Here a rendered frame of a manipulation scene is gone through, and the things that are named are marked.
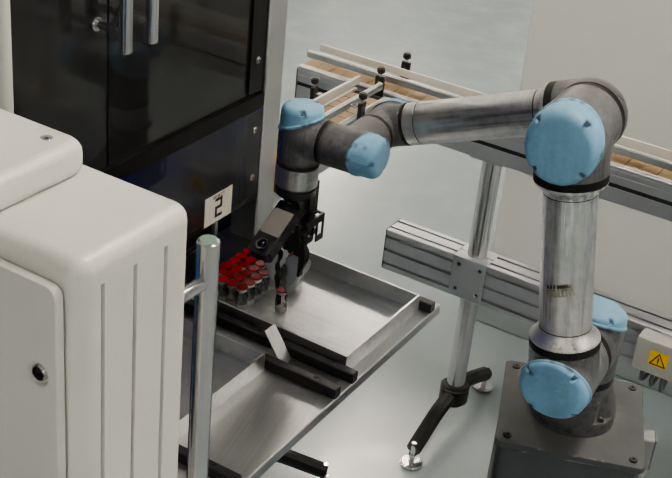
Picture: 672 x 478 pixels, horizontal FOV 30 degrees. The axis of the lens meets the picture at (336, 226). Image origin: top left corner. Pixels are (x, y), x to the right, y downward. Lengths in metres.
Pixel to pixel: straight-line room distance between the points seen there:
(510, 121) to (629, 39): 1.47
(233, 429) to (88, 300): 0.90
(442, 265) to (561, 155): 1.42
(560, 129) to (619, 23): 1.65
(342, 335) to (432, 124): 0.42
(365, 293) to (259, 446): 0.51
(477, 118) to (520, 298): 1.17
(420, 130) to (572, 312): 0.41
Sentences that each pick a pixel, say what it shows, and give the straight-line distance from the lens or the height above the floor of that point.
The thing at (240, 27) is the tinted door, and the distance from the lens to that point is 2.26.
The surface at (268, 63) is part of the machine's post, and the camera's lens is 2.35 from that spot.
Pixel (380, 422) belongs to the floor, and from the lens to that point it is 3.52.
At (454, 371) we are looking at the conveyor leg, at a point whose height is 0.19.
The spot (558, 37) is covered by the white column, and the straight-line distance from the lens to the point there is 3.59.
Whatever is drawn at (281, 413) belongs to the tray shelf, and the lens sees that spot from 2.06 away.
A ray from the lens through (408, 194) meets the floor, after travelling 4.73.
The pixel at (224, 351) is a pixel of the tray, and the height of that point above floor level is 0.89.
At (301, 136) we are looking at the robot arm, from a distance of 2.11.
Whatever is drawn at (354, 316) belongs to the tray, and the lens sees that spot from 2.31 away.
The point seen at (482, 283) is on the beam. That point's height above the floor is 0.50.
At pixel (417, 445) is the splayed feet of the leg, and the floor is 0.07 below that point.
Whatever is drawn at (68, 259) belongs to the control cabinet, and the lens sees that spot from 1.14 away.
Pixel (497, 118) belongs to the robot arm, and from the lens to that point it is 2.08.
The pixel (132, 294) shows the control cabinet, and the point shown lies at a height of 1.49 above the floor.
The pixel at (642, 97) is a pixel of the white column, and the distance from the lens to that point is 3.55.
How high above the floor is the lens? 2.12
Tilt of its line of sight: 28 degrees down
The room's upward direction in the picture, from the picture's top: 6 degrees clockwise
